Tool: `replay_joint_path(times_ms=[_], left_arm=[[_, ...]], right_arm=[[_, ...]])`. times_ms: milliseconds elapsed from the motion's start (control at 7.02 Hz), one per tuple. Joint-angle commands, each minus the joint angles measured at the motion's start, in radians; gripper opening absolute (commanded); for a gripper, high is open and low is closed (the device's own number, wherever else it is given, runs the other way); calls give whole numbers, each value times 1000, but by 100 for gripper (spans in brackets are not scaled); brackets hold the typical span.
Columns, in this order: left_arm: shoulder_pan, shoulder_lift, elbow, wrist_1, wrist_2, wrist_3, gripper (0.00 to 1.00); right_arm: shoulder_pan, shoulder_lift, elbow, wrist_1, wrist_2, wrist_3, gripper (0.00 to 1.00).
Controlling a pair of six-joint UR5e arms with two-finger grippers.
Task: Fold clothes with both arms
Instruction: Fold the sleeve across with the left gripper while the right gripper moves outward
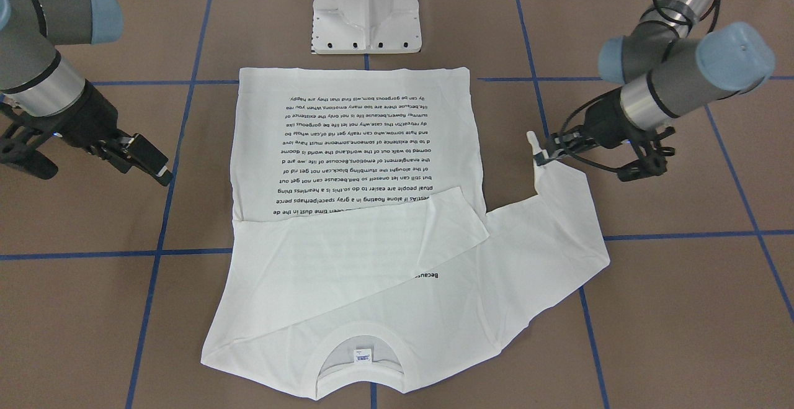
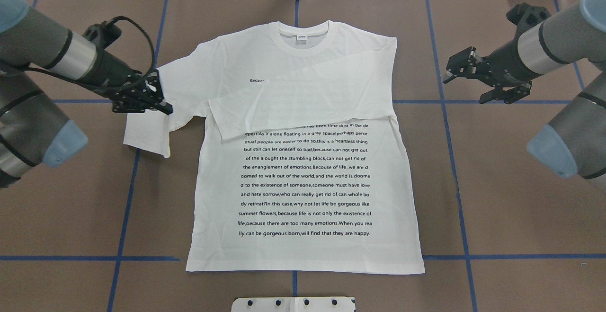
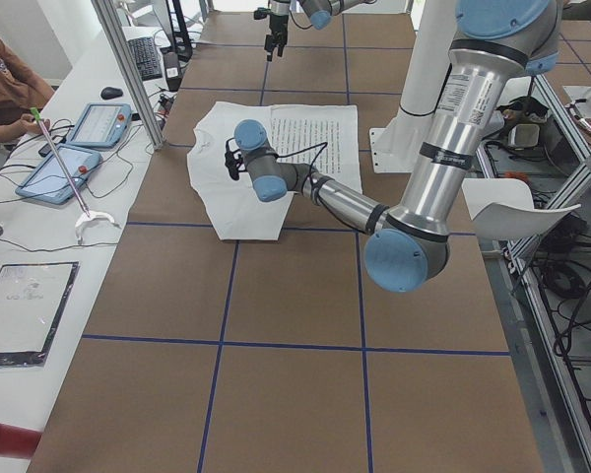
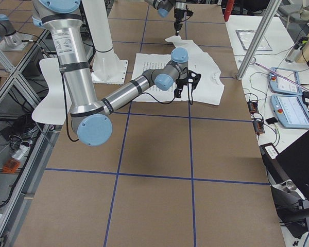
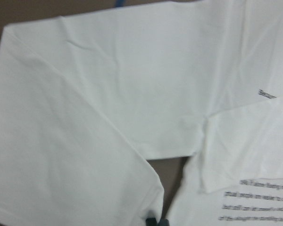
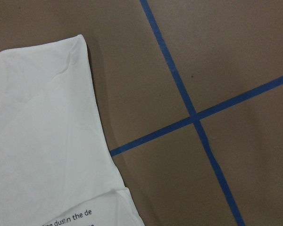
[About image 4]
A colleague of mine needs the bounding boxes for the lower blue teach pendant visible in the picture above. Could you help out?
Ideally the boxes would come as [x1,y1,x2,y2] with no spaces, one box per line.
[270,94,309,129]

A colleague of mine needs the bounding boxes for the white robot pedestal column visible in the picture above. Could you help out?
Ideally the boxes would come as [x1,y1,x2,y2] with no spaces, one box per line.
[82,0,113,53]

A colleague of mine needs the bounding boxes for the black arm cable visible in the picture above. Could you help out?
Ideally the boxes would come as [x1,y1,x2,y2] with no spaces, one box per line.
[141,89,178,105]

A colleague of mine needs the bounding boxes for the white plastic chair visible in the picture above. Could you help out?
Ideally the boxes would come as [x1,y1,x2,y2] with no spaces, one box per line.
[32,58,72,125]

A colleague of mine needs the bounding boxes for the black framed plastic sheet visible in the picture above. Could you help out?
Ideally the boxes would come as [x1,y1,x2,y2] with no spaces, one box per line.
[235,29,272,51]

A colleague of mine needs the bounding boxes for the grey aluminium frame post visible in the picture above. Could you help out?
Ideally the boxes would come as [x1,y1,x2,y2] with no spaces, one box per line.
[236,0,282,80]

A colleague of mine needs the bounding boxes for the pink reacher grabber stick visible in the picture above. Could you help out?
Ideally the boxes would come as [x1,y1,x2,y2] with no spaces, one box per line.
[250,61,309,92]

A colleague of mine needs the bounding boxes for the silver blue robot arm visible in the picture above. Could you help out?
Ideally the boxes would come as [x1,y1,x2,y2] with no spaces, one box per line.
[145,0,194,36]
[32,1,201,146]

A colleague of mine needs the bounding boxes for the white power strip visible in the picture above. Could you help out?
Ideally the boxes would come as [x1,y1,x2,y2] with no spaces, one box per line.
[12,143,30,161]

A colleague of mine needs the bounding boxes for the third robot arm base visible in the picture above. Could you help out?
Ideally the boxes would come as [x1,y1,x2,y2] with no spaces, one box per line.
[0,14,33,51]

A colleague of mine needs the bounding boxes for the blue teach pendant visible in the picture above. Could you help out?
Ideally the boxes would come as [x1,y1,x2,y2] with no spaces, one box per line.
[269,67,302,96]
[270,94,309,129]

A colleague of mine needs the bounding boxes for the orange box under table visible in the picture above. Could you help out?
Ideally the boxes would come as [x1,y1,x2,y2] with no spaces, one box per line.
[2,158,20,173]

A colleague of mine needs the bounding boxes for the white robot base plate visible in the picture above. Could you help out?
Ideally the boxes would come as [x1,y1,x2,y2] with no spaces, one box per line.
[91,58,128,85]

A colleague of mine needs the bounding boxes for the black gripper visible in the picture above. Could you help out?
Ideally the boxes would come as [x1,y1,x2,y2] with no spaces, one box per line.
[174,1,193,36]
[174,70,201,104]

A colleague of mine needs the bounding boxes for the white long-sleeve printed shirt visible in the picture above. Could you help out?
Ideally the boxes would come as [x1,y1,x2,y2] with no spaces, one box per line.
[131,36,224,105]

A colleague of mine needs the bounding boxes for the upper blue teach pendant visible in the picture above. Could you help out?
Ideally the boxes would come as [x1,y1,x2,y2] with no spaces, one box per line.
[269,67,302,96]

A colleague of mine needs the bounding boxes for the black laptop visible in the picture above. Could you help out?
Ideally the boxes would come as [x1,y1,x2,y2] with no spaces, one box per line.
[260,130,309,200]

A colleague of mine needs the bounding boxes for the red cylinder object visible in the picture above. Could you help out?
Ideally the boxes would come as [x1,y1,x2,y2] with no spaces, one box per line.
[224,0,235,22]

